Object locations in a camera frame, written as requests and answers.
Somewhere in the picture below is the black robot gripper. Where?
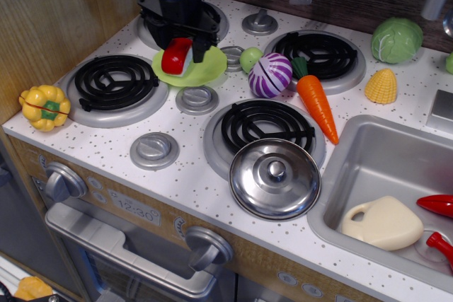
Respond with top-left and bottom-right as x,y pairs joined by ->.
137,0 -> 219,63

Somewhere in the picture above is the red and white toy sushi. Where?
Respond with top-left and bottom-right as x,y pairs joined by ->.
161,37 -> 193,77

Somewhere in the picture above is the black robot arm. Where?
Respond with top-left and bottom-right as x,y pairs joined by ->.
137,0 -> 221,63

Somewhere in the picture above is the light green plastic plate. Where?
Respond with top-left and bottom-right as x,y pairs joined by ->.
151,47 -> 227,87

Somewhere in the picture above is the grey stovetop knob upper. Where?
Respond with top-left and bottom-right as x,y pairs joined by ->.
221,46 -> 244,72

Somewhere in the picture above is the grey stovetop knob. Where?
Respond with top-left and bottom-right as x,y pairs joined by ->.
221,46 -> 244,72
176,86 -> 219,115
130,132 -> 180,170
241,8 -> 278,36

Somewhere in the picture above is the small green toy lime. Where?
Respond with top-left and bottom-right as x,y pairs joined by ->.
239,47 -> 263,74

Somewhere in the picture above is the grey stovetop knob middle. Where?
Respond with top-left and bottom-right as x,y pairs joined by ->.
176,86 -> 219,115

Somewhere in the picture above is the grey stovetop knob back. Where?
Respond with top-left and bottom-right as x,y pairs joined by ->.
241,8 -> 278,36

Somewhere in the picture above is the purple striped toy onion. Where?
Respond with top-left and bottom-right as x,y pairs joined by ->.
248,52 -> 292,98

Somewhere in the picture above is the front right black burner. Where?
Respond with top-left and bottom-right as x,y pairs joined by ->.
202,99 -> 326,180

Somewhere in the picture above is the front left black burner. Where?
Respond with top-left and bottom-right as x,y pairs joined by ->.
60,54 -> 169,129

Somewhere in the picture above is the orange toy carrot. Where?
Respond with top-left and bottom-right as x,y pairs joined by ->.
291,57 -> 339,144

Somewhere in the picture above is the grey stovetop knob front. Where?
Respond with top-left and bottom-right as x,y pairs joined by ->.
130,132 -> 180,170

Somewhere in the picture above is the back right black burner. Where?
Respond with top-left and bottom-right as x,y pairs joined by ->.
264,30 -> 367,95

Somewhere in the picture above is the shiny steel pot lid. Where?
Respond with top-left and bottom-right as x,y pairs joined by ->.
229,139 -> 321,221

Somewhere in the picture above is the yellow toy bell pepper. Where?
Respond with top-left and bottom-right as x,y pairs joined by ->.
18,85 -> 71,132

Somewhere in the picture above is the yellow toy corn piece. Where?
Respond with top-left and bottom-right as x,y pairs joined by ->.
365,69 -> 397,105

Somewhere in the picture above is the green toy cabbage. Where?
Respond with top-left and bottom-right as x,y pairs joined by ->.
371,17 -> 423,64

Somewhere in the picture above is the left grey oven knob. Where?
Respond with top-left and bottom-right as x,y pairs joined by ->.
45,161 -> 88,202

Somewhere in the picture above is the grey oven knob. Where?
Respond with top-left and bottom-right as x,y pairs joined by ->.
185,226 -> 234,272
45,161 -> 88,202

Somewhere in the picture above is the grey toy sink basin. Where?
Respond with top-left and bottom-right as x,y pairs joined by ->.
308,115 -> 452,293

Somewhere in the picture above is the right grey oven knob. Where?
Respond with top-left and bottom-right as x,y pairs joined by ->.
185,226 -> 234,272

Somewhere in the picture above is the green toy at right edge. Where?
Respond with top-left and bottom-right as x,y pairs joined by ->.
445,52 -> 453,74

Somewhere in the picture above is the cream toy pitcher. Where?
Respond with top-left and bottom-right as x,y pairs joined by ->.
340,196 -> 424,251

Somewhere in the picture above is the red toy chili pepper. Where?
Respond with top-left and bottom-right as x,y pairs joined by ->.
416,194 -> 453,218

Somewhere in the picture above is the yellow object bottom left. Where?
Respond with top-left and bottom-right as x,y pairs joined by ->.
13,277 -> 53,301

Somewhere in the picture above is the red toy piece in sink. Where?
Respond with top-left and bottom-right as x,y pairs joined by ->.
426,232 -> 453,267

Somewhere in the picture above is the grey oven door handle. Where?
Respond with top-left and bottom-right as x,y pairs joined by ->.
45,203 -> 218,301

